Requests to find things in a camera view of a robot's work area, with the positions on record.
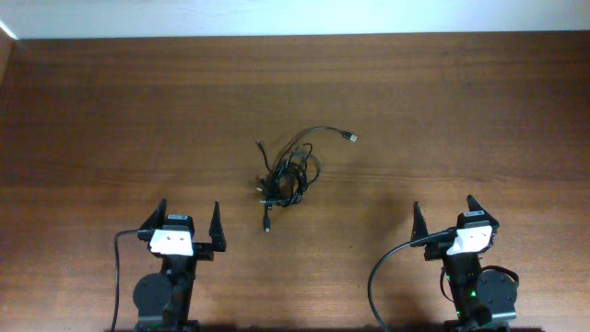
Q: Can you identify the black cable bundle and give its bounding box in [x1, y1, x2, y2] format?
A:
[254, 139, 323, 233]

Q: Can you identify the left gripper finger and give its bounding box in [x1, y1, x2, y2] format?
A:
[209, 201, 227, 252]
[139, 198, 167, 231]

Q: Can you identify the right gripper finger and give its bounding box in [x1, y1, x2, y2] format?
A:
[410, 201, 429, 247]
[466, 195, 500, 231]

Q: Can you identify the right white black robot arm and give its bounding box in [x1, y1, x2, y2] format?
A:
[411, 195, 519, 332]

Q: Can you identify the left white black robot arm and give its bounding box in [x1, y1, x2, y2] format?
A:
[133, 199, 227, 332]

